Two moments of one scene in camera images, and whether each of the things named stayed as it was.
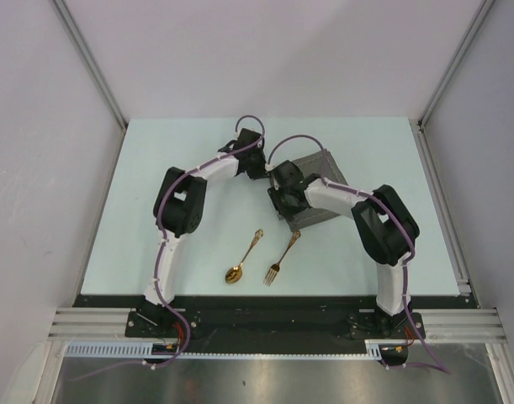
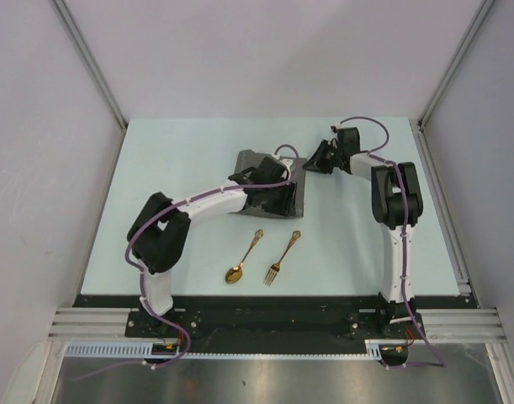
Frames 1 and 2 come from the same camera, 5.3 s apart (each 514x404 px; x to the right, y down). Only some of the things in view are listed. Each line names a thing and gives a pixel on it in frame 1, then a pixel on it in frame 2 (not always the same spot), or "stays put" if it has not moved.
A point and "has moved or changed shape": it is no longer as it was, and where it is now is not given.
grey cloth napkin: [313, 164] has moved or changed shape
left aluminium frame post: [75, 30] stays put
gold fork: [274, 268] stays put
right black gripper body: [282, 201] → [333, 147]
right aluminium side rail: [422, 139] stays put
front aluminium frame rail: [441, 325] stays put
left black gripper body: [257, 168] → [273, 200]
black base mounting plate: [228, 325] stays put
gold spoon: [234, 275] stays put
